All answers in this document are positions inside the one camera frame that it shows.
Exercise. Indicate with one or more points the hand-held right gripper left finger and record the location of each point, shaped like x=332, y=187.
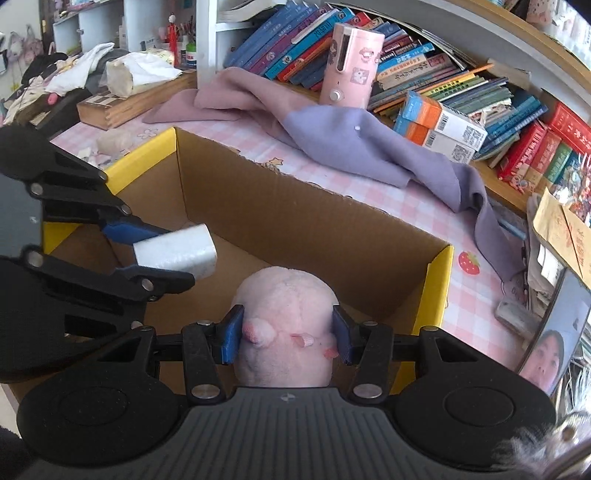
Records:
x=233, y=337

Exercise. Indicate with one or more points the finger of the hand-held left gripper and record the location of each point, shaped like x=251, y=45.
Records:
x=134, y=230
x=161, y=281

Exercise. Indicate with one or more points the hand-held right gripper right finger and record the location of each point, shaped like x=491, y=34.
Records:
x=340, y=334

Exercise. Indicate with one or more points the white paper roll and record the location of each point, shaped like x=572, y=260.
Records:
x=178, y=251

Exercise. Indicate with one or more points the pink plush toy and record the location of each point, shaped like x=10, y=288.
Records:
x=284, y=300

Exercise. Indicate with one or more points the yellow cardboard box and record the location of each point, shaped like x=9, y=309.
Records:
x=300, y=221

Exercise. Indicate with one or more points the wooden box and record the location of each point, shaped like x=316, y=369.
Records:
x=129, y=104

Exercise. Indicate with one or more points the pink checkered tablecloth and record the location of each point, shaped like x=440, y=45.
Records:
x=429, y=226

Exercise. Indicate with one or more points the pile of clothes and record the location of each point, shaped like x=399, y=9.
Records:
x=55, y=78

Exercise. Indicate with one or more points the white plastic bag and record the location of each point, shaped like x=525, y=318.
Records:
x=138, y=69

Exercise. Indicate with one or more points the grey block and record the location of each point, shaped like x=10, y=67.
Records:
x=515, y=318

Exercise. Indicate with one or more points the lavender cloth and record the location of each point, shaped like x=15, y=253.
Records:
x=369, y=147

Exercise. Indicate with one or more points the white shelf unit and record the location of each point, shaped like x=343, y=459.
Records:
x=138, y=18

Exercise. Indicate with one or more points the orange and white carton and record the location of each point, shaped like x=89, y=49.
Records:
x=443, y=117
x=438, y=145

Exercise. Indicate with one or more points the grey furry cuff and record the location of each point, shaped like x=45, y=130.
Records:
x=535, y=450

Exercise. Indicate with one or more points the brown paper envelope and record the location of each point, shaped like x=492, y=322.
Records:
x=561, y=230

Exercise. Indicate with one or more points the pink cylindrical bottle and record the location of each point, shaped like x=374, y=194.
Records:
x=351, y=60

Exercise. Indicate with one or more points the row of leaning books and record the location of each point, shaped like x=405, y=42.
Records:
x=461, y=78

